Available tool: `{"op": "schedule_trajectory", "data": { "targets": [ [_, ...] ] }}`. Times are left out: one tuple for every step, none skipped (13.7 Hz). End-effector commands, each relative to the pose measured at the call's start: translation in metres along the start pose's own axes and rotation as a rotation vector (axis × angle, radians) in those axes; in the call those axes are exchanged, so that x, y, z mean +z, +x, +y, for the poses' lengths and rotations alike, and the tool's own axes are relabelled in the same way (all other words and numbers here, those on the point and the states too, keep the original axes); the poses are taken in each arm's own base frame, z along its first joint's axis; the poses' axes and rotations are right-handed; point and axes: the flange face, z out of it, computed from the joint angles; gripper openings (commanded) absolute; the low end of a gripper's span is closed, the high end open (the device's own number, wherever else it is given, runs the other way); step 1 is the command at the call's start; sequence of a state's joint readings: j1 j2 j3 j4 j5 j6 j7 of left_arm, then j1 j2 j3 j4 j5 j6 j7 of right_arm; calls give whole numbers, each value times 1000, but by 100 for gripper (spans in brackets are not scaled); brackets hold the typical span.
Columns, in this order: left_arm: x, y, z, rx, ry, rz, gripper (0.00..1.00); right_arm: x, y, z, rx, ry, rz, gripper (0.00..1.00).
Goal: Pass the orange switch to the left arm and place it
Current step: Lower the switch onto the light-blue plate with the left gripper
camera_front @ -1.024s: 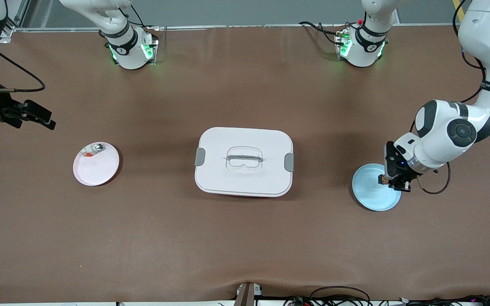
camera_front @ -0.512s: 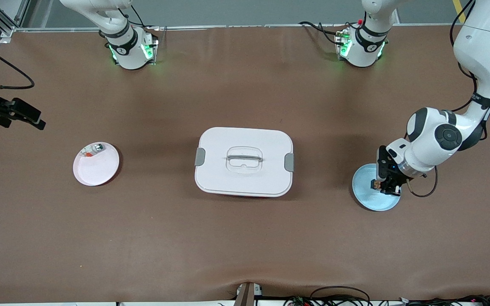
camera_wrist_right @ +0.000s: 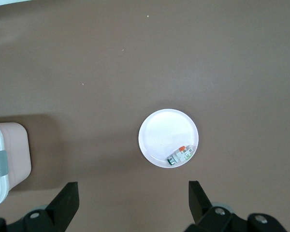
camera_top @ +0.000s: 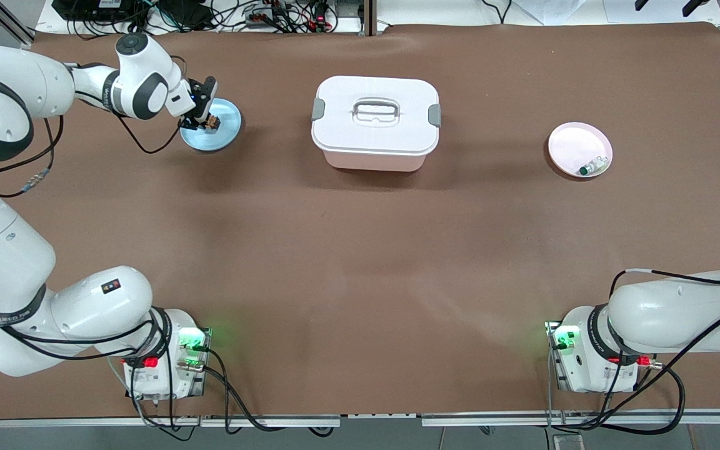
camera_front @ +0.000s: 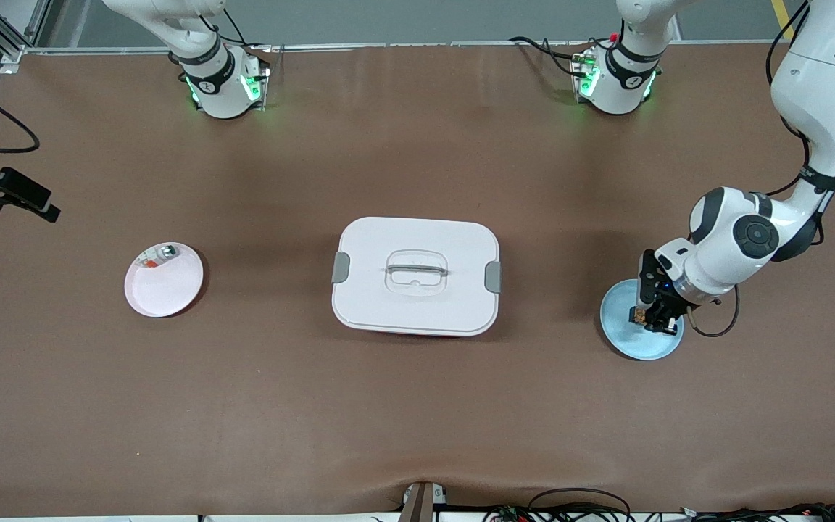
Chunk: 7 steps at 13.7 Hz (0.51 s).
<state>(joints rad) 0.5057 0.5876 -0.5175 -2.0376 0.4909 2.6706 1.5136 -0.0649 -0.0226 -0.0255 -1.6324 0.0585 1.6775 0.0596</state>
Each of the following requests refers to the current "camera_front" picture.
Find white lidded box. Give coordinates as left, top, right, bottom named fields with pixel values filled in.
left=331, top=217, right=502, bottom=337

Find light blue plate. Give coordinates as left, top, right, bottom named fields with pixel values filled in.
left=599, top=279, right=685, bottom=361

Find pink plate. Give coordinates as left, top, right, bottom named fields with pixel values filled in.
left=124, top=241, right=204, bottom=318

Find brown table mat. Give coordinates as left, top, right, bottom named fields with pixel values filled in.
left=0, top=40, right=835, bottom=517

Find silver aluminium frame profile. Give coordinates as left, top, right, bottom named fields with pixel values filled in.
left=0, top=0, right=52, bottom=73

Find white and red switch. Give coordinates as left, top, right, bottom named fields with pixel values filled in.
left=138, top=245, right=180, bottom=270

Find black cable bundle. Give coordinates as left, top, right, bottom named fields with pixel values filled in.
left=483, top=487, right=835, bottom=522

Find black left arm base cables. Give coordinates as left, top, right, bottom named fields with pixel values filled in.
left=510, top=35, right=589, bottom=77

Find black arm base cables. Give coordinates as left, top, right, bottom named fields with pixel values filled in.
left=223, top=7, right=273, bottom=73
left=510, top=35, right=589, bottom=77

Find black right arm base cables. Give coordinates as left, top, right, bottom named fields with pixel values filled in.
left=223, top=7, right=273, bottom=73

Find brown bracket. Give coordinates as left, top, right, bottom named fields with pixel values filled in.
left=399, top=481, right=447, bottom=522

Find silver aluminium table rail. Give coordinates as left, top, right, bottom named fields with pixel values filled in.
left=22, top=40, right=781, bottom=55

